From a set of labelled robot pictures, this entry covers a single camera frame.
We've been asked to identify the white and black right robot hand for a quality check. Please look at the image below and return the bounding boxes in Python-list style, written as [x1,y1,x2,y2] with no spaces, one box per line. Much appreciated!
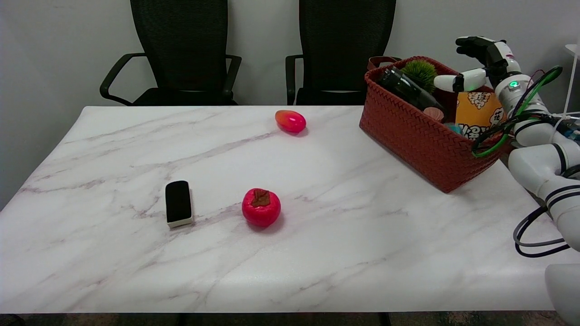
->
[434,36,522,93]

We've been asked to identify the red woven basket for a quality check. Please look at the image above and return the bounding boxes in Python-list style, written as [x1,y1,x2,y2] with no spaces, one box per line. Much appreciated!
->
[360,56,513,194]

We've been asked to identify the orange popcorn box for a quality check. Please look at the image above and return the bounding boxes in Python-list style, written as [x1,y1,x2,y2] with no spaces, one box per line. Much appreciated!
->
[454,91,506,140]

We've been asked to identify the green fuzzy plant ball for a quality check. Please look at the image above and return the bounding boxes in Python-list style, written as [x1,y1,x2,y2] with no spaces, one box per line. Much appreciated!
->
[402,59,439,94]

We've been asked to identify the dark glass bottle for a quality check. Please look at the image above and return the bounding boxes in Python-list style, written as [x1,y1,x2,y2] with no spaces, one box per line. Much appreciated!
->
[377,67,447,114]

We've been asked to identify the black mesh office chair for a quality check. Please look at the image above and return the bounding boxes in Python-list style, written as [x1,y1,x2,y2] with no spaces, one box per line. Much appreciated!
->
[100,0,242,107]
[285,0,397,106]

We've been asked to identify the pink orange mango toy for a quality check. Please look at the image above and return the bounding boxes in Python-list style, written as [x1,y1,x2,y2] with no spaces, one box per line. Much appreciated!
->
[275,110,307,134]

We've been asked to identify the red persimmon toy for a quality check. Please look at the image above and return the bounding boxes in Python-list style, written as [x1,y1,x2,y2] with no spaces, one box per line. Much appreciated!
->
[242,188,281,227]

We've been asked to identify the black whiteboard eraser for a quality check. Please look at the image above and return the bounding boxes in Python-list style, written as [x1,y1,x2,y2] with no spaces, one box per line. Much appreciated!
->
[165,180,195,228]

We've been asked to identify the green robot cable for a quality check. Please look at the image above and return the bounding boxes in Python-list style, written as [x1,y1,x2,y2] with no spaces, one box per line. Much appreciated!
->
[471,66,563,158]

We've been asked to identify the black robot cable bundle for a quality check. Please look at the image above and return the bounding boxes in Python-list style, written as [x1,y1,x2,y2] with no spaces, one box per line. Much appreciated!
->
[471,68,562,152]

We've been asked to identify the white cable tie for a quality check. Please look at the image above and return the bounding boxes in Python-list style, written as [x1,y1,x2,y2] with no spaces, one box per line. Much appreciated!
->
[551,44,580,129]

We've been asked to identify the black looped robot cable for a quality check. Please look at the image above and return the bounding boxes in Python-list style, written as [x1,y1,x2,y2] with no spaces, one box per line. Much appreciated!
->
[513,206,572,258]

